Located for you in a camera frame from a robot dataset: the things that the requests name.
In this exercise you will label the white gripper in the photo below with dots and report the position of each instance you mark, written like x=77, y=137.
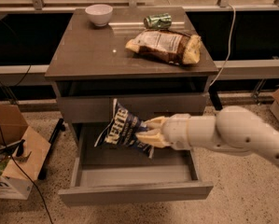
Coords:
x=175, y=131

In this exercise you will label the blue Kettle chip bag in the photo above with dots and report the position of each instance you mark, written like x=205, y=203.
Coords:
x=122, y=129

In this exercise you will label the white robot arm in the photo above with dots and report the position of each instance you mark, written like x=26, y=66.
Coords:
x=233, y=130

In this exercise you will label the open grey middle drawer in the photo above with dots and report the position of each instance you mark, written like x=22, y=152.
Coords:
x=108, y=175

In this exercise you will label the closed grey top drawer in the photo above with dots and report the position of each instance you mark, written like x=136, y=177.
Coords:
x=83, y=109

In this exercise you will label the brown yellow chip bag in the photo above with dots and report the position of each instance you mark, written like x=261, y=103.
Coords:
x=167, y=46

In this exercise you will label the grey drawer cabinet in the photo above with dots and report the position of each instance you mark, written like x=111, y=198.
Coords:
x=94, y=62

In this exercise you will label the black stand leg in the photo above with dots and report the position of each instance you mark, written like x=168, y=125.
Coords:
x=58, y=128

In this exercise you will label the green soda can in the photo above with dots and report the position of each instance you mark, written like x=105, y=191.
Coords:
x=158, y=21

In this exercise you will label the white ceramic bowl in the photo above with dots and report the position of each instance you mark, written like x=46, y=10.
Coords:
x=99, y=14

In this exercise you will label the open cardboard box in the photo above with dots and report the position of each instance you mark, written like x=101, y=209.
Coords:
x=22, y=154

